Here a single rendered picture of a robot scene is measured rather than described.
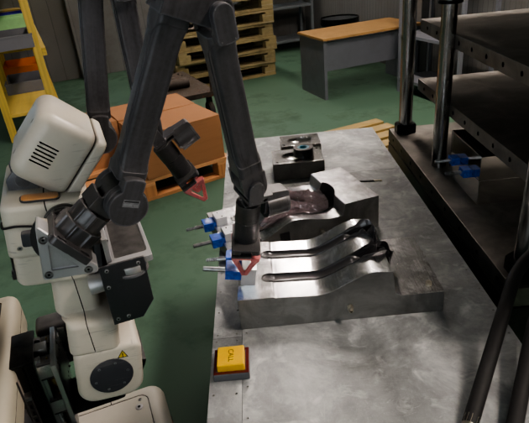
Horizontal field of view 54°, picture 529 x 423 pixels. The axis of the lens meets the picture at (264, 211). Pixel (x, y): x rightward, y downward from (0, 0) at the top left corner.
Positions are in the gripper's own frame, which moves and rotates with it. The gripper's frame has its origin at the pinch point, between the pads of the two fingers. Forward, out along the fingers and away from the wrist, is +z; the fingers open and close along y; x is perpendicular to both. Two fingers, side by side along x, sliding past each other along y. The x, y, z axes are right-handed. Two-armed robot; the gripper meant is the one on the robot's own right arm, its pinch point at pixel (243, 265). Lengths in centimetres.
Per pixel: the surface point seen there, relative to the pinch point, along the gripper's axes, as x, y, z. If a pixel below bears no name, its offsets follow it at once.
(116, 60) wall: 178, 699, 224
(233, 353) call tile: 2.5, -21.0, 7.4
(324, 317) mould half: -20.0, -9.3, 8.3
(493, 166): -82, 46, -3
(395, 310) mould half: -37.2, -9.2, 5.3
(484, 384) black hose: -46, -37, -4
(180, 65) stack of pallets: 63, 531, 160
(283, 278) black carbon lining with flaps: -10.2, 0.2, 4.4
